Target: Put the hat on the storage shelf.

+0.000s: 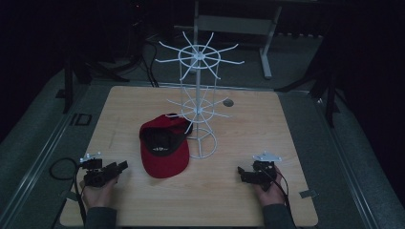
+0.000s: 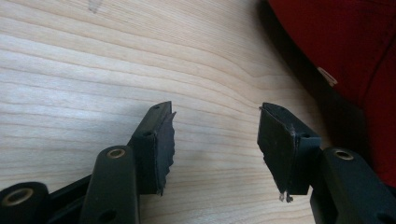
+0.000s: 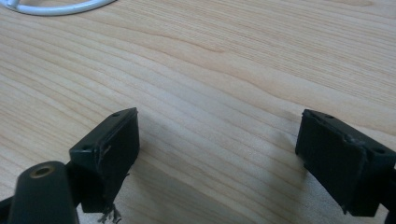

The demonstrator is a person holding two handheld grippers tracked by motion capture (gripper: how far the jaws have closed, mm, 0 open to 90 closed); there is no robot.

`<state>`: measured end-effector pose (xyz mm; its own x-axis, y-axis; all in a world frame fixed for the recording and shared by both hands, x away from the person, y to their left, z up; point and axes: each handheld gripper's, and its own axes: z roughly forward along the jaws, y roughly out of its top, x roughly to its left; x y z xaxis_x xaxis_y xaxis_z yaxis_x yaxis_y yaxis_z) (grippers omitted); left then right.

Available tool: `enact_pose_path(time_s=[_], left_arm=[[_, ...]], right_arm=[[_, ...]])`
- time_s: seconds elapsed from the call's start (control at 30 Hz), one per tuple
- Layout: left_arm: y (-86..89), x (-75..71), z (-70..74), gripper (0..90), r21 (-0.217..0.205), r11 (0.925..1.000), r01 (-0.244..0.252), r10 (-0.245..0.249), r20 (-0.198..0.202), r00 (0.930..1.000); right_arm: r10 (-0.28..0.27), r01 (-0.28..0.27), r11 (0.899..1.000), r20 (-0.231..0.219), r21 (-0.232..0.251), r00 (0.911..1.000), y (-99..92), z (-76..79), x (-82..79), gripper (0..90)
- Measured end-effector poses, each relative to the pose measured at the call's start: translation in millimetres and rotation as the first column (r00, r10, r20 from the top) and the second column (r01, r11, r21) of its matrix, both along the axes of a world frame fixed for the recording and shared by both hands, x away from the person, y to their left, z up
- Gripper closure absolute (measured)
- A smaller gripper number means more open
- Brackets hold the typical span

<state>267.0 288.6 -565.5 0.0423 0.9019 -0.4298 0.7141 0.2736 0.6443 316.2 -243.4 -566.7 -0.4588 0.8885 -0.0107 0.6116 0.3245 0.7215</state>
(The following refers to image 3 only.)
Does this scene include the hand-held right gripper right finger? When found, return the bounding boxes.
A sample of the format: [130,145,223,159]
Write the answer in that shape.
[294,108,396,217]

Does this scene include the white plate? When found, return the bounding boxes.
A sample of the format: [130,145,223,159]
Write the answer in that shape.
[0,0,117,17]

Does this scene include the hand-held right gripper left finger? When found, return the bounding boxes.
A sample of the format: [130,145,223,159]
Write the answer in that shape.
[68,107,140,224]

